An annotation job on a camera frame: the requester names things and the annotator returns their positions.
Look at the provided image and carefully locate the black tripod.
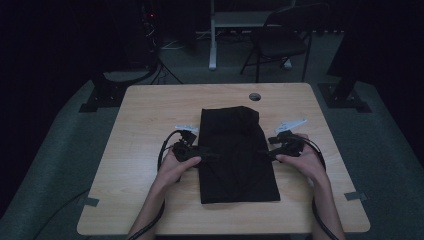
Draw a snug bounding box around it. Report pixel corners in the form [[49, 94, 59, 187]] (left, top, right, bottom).
[[148, 59, 184, 86]]

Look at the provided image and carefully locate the right hand-held gripper cable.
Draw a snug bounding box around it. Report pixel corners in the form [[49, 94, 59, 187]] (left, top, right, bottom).
[[299, 136, 338, 240]]

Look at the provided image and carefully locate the dark equipment rack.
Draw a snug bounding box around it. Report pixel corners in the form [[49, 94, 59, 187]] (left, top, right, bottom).
[[131, 0, 165, 71]]

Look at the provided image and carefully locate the grey tape strip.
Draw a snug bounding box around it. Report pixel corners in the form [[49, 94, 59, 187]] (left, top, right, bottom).
[[344, 191, 368, 202], [77, 196, 100, 208]]

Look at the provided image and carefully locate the white metal desk frame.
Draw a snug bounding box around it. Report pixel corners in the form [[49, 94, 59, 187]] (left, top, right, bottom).
[[208, 0, 298, 71]]

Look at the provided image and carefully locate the black folding chair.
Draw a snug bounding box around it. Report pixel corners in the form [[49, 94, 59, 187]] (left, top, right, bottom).
[[239, 3, 330, 84]]

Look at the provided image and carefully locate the black metal stand base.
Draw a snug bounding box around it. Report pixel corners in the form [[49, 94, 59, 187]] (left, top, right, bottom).
[[318, 76, 373, 113], [78, 70, 158, 113]]

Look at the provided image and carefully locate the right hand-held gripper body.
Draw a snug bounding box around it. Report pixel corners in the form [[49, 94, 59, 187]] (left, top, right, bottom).
[[268, 118, 308, 158]]

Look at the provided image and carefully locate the left hand-held gripper cable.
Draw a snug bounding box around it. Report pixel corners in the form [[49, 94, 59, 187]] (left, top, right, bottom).
[[127, 129, 185, 240]]

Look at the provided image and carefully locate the hand-held gripper cable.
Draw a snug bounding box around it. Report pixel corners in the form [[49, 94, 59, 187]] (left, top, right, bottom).
[[299, 136, 338, 240], [127, 129, 185, 240]]

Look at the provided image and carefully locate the person's right hand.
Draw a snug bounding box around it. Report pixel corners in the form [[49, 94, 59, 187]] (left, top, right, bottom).
[[276, 133, 329, 184]]

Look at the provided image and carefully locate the black floor cable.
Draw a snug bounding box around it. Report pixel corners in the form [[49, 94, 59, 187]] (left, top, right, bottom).
[[32, 188, 91, 240]]

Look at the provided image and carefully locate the person's left hand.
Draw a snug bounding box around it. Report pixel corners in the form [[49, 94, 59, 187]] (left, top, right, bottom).
[[156, 149, 203, 192]]

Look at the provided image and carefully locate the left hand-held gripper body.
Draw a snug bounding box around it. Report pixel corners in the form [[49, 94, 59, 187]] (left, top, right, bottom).
[[171, 124, 203, 164]]

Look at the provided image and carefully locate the black sweatshirt with lion print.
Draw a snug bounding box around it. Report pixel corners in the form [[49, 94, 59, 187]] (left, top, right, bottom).
[[198, 105, 282, 205]]

